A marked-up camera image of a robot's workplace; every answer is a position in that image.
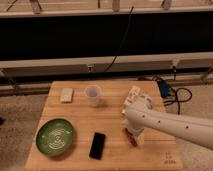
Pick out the black cable on floor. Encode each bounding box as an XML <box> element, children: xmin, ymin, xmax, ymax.
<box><xmin>138</xmin><ymin>75</ymin><xmax>194</xmax><ymax>116</ymax></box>

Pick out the black hanging cable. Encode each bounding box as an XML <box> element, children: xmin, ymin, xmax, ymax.
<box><xmin>101</xmin><ymin>5</ymin><xmax>135</xmax><ymax>74</ymax></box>

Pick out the green patterned plate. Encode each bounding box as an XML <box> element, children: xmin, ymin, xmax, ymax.
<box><xmin>36</xmin><ymin>118</ymin><xmax>75</xmax><ymax>157</ymax></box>

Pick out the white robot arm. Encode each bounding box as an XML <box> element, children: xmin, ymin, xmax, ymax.
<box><xmin>124</xmin><ymin>98</ymin><xmax>213</xmax><ymax>150</ymax></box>

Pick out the wooden cutting board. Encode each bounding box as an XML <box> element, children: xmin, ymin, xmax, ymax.
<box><xmin>25</xmin><ymin>81</ymin><xmax>182</xmax><ymax>171</ymax></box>

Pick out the black smartphone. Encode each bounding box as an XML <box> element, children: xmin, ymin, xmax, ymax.
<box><xmin>89</xmin><ymin>132</ymin><xmax>106</xmax><ymax>160</ymax></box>

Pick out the white plastic bottle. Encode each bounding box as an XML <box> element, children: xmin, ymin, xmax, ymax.
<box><xmin>124</xmin><ymin>86</ymin><xmax>141</xmax><ymax>107</ymax></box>

